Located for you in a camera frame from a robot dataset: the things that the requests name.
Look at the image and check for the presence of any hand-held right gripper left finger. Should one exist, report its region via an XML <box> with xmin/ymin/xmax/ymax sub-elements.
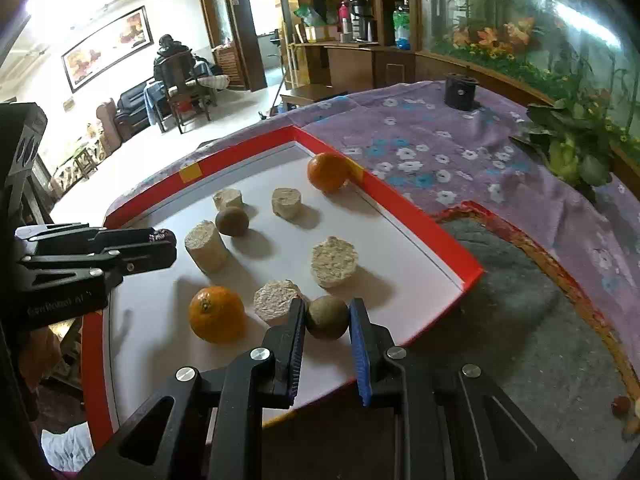
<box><xmin>82</xmin><ymin>297</ymin><xmax>307</xmax><ymax>480</ymax></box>

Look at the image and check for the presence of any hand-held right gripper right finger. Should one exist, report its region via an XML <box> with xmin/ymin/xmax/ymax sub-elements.
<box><xmin>348</xmin><ymin>297</ymin><xmax>568</xmax><ymax>480</ymax></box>

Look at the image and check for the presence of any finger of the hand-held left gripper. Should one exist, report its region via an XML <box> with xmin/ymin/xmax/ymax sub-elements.
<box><xmin>19</xmin><ymin>241</ymin><xmax>178</xmax><ymax>291</ymax></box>
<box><xmin>14</xmin><ymin>222</ymin><xmax>176</xmax><ymax>256</ymax></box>

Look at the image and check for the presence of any brown round fruit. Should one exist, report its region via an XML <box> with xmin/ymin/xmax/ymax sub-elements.
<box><xmin>305</xmin><ymin>295</ymin><xmax>349</xmax><ymax>340</ymax></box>
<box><xmin>215</xmin><ymin>207</ymin><xmax>250</xmax><ymax>238</ymax></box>

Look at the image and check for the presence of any orange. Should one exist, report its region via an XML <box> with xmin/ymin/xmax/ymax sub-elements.
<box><xmin>307</xmin><ymin>152</ymin><xmax>352</xmax><ymax>194</ymax></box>
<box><xmin>188</xmin><ymin>286</ymin><xmax>247</xmax><ymax>345</ymax></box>

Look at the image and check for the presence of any red and white tray box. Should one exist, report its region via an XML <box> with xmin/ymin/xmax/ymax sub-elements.
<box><xmin>80</xmin><ymin>125</ymin><xmax>485</xmax><ymax>453</ymax></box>

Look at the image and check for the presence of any brown armchair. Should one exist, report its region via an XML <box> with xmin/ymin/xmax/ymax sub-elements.
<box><xmin>96</xmin><ymin>100</ymin><xmax>123</xmax><ymax>153</ymax></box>

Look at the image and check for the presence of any black sofa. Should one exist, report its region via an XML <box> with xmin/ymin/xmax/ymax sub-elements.
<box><xmin>114</xmin><ymin>77</ymin><xmax>161</xmax><ymax>141</ymax></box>

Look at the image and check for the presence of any white crumpled cloth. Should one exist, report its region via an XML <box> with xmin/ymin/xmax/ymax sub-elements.
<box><xmin>40</xmin><ymin>425</ymin><xmax>96</xmax><ymax>473</ymax></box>

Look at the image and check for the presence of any wooden chair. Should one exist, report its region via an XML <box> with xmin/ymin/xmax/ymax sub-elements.
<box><xmin>162</xmin><ymin>50</ymin><xmax>218</xmax><ymax>133</ymax></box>

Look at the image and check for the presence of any grey mat with red border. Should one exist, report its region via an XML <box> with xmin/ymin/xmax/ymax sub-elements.
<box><xmin>260</xmin><ymin>200</ymin><xmax>640</xmax><ymax>480</ymax></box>

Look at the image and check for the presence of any purple floral cloth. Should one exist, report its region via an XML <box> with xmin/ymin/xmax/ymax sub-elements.
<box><xmin>115</xmin><ymin>80</ymin><xmax>640</xmax><ymax>376</ymax></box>

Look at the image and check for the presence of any small wooden table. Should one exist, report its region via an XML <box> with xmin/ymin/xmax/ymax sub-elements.
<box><xmin>280</xmin><ymin>85</ymin><xmax>348</xmax><ymax>111</ymax></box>

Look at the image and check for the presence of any wooden side cabinet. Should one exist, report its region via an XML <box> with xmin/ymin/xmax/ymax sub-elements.
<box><xmin>287</xmin><ymin>40</ymin><xmax>418</xmax><ymax>93</ymax></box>

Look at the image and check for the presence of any black cup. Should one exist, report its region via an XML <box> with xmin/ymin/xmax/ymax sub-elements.
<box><xmin>445</xmin><ymin>73</ymin><xmax>481</xmax><ymax>111</ymax></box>

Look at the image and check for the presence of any green plastic bag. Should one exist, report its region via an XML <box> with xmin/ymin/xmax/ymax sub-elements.
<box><xmin>294</xmin><ymin>4</ymin><xmax>328</xmax><ymax>28</ymax></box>

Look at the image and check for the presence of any leafy green vegetable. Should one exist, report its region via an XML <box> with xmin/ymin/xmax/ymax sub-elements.
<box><xmin>520</xmin><ymin>100</ymin><xmax>626</xmax><ymax>196</ymax></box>

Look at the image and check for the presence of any green water bottle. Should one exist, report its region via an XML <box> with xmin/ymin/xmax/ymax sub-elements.
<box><xmin>392</xmin><ymin>2</ymin><xmax>412</xmax><ymax>51</ymax></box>

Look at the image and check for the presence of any framed wall painting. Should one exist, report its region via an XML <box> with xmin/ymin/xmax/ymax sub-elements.
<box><xmin>61</xmin><ymin>6</ymin><xmax>153</xmax><ymax>93</ymax></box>

